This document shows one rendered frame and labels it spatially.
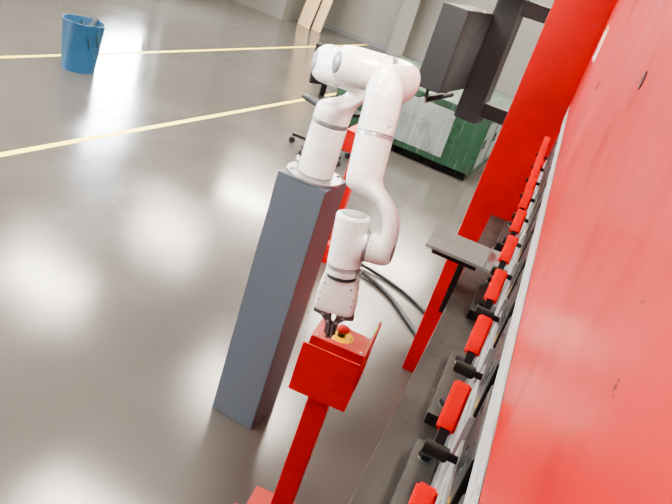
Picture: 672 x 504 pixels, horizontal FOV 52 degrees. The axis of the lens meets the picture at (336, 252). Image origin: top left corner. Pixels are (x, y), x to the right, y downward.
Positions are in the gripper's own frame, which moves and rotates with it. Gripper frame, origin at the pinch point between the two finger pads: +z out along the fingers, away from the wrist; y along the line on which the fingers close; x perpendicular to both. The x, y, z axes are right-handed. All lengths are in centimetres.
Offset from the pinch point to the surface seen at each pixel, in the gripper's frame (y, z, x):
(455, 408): -29, -39, 84
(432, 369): -27.3, 0.6, 4.8
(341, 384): -6.3, 11.9, 4.8
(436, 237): -19, -15, -48
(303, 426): 2.6, 33.2, -3.3
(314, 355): 2.0, 6.0, 4.7
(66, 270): 143, 63, -106
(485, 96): -23, -45, -187
